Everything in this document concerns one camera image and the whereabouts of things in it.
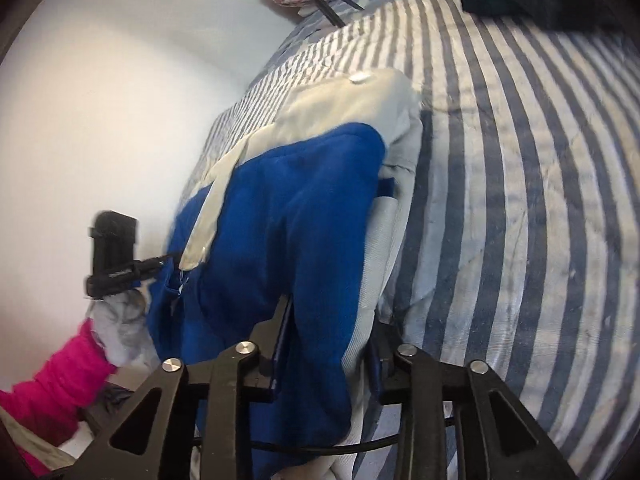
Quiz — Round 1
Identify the cream and blue KEBER jacket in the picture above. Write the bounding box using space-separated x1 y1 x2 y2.
144 66 426 480

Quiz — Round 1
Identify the pink sleeved left forearm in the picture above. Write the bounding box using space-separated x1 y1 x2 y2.
1 320 117 479

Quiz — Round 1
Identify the grey gloved left hand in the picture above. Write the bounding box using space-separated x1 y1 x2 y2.
87 289 158 368

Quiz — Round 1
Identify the blue white striped bed quilt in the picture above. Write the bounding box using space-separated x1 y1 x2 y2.
186 0 639 479

